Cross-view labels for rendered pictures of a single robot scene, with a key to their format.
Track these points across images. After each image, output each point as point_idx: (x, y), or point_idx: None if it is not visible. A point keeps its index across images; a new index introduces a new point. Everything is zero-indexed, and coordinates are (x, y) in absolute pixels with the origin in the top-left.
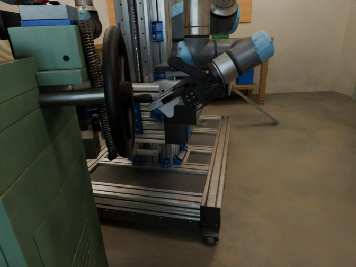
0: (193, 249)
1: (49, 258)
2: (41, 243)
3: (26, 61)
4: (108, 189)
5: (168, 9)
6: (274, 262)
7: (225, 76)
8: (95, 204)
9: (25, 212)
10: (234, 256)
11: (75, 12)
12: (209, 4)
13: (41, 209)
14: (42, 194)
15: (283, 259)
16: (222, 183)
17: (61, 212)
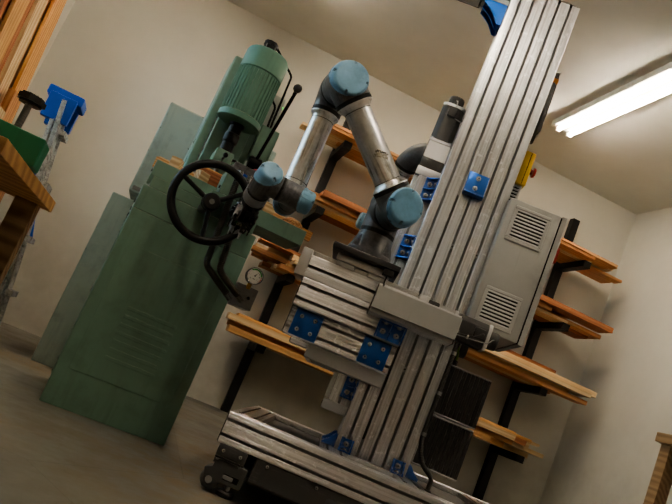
0: (191, 477)
1: (124, 266)
2: (128, 252)
3: (206, 184)
4: (258, 410)
5: (441, 229)
6: (166, 495)
7: (243, 194)
8: (204, 350)
9: (136, 228)
10: (179, 486)
11: (250, 171)
12: (300, 162)
13: (145, 243)
14: (153, 239)
15: (171, 501)
16: (290, 436)
17: (156, 269)
